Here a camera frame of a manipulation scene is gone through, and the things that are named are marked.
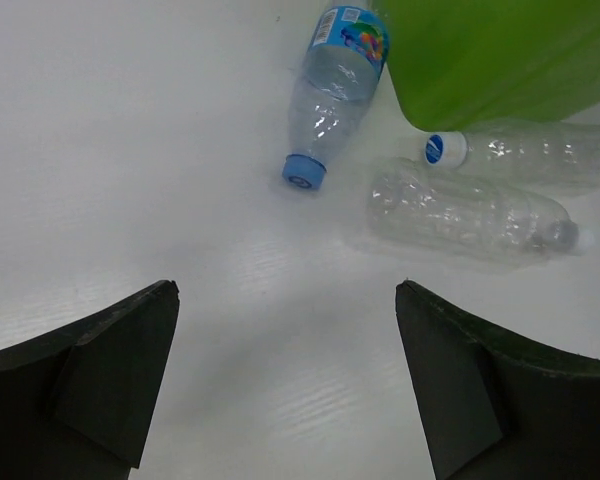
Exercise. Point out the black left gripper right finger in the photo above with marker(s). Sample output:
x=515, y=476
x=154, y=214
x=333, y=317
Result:
x=494, y=404

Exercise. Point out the blue cap water bottle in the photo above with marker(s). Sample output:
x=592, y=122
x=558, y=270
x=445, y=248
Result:
x=333, y=91

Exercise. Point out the green plastic bin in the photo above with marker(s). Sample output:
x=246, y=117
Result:
x=455, y=63

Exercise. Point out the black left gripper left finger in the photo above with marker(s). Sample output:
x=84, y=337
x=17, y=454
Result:
x=77, y=402

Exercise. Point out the large clear crushed bottle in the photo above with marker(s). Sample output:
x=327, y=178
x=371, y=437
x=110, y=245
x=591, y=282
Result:
x=408, y=203

